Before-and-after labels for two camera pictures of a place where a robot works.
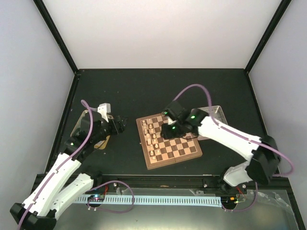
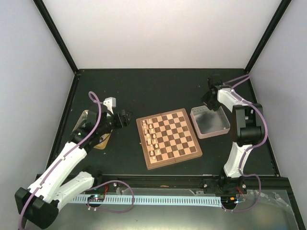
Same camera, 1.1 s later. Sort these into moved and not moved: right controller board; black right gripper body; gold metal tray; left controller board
Moved: black right gripper body
Not moved: left controller board; right controller board; gold metal tray
